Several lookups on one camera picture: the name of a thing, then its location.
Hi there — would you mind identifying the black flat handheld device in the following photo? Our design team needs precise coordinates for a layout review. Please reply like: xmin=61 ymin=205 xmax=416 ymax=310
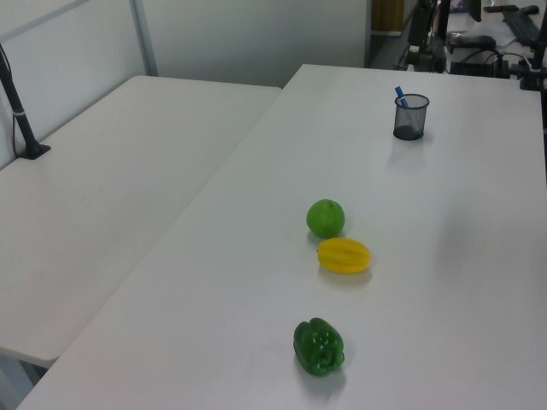
xmin=446 ymin=35 xmax=497 ymax=51

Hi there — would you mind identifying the black mesh pen holder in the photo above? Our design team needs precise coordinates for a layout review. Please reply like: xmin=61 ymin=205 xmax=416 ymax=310
xmin=392 ymin=93 xmax=431 ymax=141

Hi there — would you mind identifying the green toy bell pepper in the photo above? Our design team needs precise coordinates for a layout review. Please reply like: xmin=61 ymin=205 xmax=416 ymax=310
xmin=292 ymin=317 xmax=345 ymax=378

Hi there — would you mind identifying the yellow toy starfruit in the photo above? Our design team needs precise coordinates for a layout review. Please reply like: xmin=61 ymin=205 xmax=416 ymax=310
xmin=316 ymin=237 xmax=372 ymax=275

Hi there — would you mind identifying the black electronics box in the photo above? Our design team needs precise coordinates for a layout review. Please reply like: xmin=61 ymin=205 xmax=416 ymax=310
xmin=450 ymin=50 xmax=510 ymax=79

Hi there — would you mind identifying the white paper sheet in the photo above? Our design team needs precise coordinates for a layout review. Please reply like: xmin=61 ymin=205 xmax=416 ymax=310
xmin=490 ymin=20 xmax=520 ymax=47

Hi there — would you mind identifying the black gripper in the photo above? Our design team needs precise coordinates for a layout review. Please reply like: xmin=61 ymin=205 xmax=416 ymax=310
xmin=408 ymin=0 xmax=450 ymax=48

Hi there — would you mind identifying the black pole stand with base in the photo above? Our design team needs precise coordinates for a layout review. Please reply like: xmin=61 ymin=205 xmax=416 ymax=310
xmin=0 ymin=42 xmax=52 ymax=161

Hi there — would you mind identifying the dark equipment box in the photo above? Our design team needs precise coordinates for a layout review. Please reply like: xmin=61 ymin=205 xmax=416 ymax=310
xmin=404 ymin=42 xmax=448 ymax=73

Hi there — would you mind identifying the black clamp camera stand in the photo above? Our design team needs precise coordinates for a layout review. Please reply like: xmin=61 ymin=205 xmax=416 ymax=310
xmin=518 ymin=8 xmax=547 ymax=91

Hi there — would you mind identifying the blue white marker pen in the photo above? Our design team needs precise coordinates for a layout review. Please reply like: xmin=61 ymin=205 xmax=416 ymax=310
xmin=393 ymin=85 xmax=411 ymax=110

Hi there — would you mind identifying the long black bar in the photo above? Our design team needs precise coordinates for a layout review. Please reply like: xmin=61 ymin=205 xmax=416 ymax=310
xmin=482 ymin=4 xmax=541 ymax=15

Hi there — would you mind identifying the round green toy fruit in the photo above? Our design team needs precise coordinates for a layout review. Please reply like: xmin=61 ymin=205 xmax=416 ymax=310
xmin=305 ymin=198 xmax=346 ymax=239

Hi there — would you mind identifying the black keyboard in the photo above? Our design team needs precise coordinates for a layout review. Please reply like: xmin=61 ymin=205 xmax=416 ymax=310
xmin=500 ymin=10 xmax=543 ymax=44

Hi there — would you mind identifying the grey partition frame post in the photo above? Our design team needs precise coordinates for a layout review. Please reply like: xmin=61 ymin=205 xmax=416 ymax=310
xmin=129 ymin=0 xmax=160 ymax=79

